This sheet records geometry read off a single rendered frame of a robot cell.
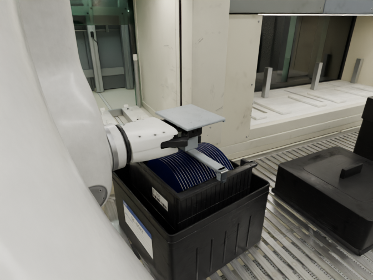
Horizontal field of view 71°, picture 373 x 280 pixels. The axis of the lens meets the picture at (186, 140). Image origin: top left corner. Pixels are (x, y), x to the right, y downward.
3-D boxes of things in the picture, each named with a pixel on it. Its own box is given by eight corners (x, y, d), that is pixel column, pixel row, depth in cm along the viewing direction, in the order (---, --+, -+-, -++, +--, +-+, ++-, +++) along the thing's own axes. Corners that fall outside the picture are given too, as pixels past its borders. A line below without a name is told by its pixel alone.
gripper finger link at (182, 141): (143, 145, 49) (158, 134, 54) (180, 153, 46) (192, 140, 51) (142, 139, 49) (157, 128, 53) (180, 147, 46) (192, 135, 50)
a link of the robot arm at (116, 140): (98, 159, 52) (112, 154, 53) (116, 179, 45) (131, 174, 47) (91, 119, 48) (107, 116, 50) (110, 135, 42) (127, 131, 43)
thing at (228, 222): (116, 222, 72) (109, 168, 64) (196, 187, 86) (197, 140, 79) (171, 303, 51) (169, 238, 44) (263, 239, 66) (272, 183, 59)
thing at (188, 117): (131, 218, 72) (119, 109, 59) (190, 191, 83) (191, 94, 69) (182, 284, 54) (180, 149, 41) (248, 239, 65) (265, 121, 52)
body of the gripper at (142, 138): (107, 153, 53) (155, 139, 59) (129, 175, 45) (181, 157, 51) (102, 118, 50) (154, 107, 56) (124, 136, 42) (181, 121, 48)
